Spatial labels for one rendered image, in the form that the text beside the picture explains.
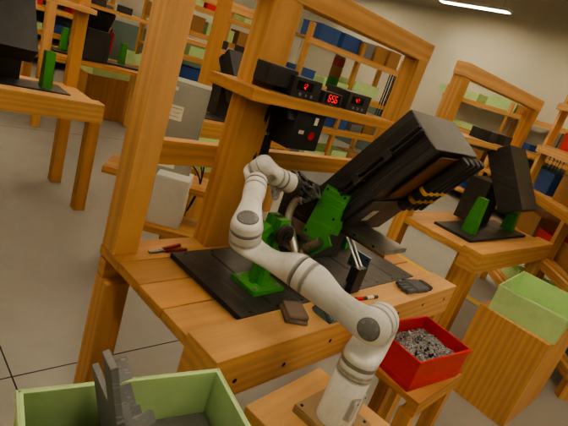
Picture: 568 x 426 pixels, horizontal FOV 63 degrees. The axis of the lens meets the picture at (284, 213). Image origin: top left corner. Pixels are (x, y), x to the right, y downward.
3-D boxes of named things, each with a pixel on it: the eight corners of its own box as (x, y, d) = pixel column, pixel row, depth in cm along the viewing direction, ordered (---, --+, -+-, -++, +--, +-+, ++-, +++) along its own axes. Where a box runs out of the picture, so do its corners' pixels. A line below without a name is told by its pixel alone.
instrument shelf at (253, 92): (391, 130, 219) (395, 122, 218) (250, 100, 153) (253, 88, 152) (351, 114, 234) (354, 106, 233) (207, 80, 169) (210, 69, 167)
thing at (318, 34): (363, 182, 863) (411, 58, 793) (265, 174, 691) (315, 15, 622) (342, 171, 898) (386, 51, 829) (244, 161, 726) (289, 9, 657)
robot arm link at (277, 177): (289, 162, 161) (270, 175, 165) (262, 148, 149) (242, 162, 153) (295, 179, 158) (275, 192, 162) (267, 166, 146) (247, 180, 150)
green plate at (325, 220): (333, 249, 180) (360, 201, 178) (322, 245, 174) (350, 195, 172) (312, 235, 187) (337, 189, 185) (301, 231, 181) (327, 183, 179)
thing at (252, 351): (445, 311, 234) (457, 286, 230) (202, 408, 125) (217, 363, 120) (421, 296, 243) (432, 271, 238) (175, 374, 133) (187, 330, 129)
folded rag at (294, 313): (308, 326, 150) (310, 319, 149) (284, 323, 148) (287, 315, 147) (300, 309, 159) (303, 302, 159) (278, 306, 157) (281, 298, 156)
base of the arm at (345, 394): (356, 422, 121) (381, 367, 116) (340, 437, 113) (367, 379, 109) (326, 400, 125) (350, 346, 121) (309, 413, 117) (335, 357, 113)
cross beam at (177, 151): (357, 177, 256) (363, 161, 253) (144, 163, 161) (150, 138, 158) (351, 173, 259) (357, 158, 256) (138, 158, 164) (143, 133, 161)
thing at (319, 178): (338, 255, 218) (363, 188, 208) (294, 261, 196) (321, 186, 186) (310, 237, 229) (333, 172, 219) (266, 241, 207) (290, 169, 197)
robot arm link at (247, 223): (243, 169, 142) (240, 191, 147) (227, 225, 121) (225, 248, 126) (272, 174, 142) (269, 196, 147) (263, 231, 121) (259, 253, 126)
